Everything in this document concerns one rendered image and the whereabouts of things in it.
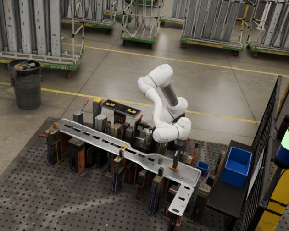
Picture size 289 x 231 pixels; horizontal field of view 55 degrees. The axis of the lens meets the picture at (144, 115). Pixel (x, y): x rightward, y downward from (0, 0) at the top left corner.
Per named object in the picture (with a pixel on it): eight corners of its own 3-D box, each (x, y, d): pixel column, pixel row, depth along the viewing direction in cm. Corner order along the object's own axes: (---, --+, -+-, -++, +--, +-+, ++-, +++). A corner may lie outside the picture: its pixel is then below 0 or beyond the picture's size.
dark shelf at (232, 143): (205, 207, 189) (206, 204, 188) (230, 141, 261) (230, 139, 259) (238, 221, 182) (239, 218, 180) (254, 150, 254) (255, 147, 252)
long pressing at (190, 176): (47, 128, 248) (47, 127, 247) (63, 118, 266) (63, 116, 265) (194, 189, 204) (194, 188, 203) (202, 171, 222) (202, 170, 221)
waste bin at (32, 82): (6, 110, 447) (-1, 67, 410) (22, 95, 493) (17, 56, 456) (36, 114, 445) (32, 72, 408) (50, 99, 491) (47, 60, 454)
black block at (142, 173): (131, 202, 224) (135, 175, 209) (137, 193, 233) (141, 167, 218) (140, 206, 222) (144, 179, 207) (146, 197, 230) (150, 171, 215)
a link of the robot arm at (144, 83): (141, 91, 224) (155, 81, 225) (131, 79, 236) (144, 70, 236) (147, 100, 235) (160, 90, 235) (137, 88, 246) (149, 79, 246)
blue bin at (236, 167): (219, 180, 209) (224, 167, 203) (227, 158, 234) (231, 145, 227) (242, 189, 204) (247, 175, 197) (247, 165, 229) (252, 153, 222)
